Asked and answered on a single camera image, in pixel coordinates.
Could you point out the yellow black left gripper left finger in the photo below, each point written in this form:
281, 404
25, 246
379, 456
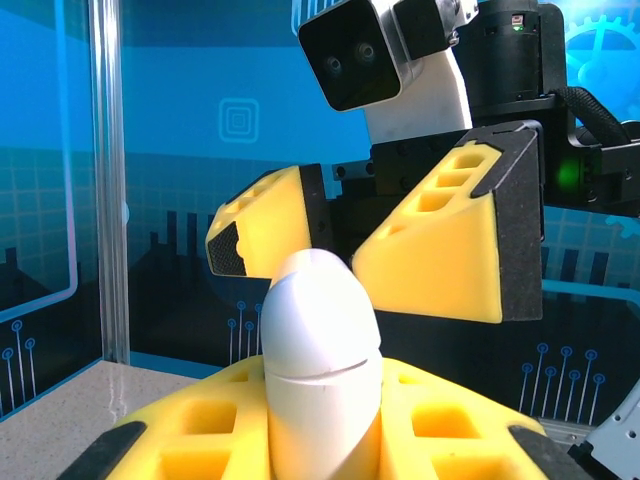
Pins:
190, 440

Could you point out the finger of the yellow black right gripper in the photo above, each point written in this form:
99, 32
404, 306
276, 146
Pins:
275, 220
450, 260

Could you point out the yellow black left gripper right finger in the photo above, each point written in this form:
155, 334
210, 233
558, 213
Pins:
450, 440

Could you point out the white earbud charging case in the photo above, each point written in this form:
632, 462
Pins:
320, 350

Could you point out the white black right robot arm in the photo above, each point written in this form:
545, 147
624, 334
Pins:
615, 445

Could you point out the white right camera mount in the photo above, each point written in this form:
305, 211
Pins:
425, 105

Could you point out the aluminium mounting rail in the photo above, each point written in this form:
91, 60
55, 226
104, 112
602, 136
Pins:
557, 431

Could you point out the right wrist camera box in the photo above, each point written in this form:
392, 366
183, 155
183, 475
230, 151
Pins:
350, 60

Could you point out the aluminium enclosure post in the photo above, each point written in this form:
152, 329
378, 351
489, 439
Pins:
110, 175

